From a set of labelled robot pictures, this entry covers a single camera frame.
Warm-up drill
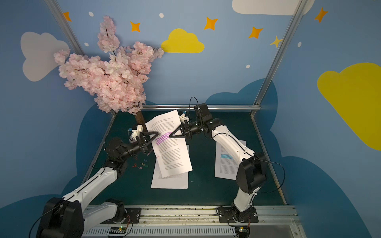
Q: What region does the purple highlighted paper document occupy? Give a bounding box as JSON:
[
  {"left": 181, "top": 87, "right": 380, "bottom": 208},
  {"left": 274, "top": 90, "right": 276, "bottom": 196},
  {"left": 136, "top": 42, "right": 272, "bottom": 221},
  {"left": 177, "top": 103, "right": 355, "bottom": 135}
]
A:
[{"left": 145, "top": 109, "right": 193, "bottom": 179}]

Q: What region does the pink highlighted paper document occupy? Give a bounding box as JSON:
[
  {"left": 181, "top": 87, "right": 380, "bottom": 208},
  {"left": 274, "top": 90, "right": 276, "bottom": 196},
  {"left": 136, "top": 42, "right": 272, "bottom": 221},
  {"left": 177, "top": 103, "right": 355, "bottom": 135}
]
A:
[{"left": 151, "top": 145, "right": 192, "bottom": 189}]

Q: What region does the blue highlighted paper document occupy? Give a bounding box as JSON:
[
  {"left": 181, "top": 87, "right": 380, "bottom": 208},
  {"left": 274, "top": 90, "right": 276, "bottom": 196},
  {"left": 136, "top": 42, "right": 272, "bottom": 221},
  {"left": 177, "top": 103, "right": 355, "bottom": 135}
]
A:
[{"left": 214, "top": 142, "right": 239, "bottom": 180}]

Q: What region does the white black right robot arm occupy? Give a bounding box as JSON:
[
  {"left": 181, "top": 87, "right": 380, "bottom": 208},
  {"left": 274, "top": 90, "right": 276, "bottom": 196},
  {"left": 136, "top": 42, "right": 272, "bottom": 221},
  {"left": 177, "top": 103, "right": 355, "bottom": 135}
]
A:
[{"left": 169, "top": 103, "right": 267, "bottom": 223}]

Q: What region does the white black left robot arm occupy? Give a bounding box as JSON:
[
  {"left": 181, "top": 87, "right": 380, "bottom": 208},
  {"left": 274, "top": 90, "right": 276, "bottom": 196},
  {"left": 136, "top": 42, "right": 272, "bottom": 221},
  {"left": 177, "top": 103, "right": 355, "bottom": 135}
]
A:
[{"left": 36, "top": 132, "right": 159, "bottom": 238}]

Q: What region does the pink cherry blossom tree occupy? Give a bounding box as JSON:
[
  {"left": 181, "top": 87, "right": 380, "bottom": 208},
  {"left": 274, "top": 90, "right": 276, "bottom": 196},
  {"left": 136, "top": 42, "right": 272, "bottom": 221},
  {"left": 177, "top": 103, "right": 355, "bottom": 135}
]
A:
[{"left": 54, "top": 16, "right": 164, "bottom": 126}]

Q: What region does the left green circuit board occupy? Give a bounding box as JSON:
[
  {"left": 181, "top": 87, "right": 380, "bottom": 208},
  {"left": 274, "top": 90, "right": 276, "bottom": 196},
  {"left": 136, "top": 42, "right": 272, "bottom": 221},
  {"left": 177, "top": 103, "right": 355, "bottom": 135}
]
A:
[{"left": 108, "top": 227, "right": 127, "bottom": 238}]

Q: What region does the right circuit board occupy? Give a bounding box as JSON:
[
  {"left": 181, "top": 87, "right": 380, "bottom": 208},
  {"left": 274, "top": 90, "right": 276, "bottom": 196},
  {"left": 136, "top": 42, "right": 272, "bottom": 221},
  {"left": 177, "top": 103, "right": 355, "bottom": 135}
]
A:
[{"left": 234, "top": 226, "right": 250, "bottom": 238}]

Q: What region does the aluminium back frame bar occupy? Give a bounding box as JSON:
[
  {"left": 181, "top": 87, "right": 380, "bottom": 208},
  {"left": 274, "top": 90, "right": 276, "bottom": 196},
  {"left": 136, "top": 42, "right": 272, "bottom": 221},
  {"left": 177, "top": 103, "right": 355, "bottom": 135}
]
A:
[{"left": 142, "top": 104, "right": 262, "bottom": 112}]

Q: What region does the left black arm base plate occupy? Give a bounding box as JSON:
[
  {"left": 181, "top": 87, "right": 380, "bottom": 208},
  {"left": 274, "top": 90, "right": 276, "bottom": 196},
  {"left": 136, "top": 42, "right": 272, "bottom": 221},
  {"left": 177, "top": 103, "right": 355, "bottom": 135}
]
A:
[{"left": 111, "top": 207, "right": 142, "bottom": 224}]

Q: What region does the aluminium front rail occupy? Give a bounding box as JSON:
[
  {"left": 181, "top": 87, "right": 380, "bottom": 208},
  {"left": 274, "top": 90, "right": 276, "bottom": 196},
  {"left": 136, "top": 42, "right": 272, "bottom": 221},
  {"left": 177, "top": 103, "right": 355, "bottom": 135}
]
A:
[{"left": 82, "top": 205, "right": 307, "bottom": 238}]

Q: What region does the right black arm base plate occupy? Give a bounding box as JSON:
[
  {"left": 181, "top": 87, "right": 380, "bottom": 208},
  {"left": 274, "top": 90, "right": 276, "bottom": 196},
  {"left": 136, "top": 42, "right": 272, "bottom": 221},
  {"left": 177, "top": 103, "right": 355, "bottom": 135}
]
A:
[{"left": 216, "top": 206, "right": 259, "bottom": 223}]

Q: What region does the aluminium left frame post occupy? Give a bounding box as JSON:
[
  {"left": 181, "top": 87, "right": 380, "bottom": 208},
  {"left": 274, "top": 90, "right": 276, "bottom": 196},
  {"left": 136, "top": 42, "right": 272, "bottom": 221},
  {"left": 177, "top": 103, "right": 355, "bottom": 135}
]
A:
[{"left": 44, "top": 0, "right": 85, "bottom": 55}]

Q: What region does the aluminium frame post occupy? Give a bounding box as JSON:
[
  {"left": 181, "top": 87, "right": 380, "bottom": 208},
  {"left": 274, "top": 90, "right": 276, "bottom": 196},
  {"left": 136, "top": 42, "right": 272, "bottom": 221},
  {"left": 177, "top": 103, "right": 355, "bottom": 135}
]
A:
[
  {"left": 250, "top": 0, "right": 309, "bottom": 119},
  {"left": 44, "top": 0, "right": 85, "bottom": 55}
]

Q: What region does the aluminium right frame post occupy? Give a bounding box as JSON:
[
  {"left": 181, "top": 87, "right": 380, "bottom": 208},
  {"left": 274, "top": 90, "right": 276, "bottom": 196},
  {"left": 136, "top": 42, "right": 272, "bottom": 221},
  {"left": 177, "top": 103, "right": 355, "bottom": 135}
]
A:
[{"left": 250, "top": 0, "right": 309, "bottom": 119}]

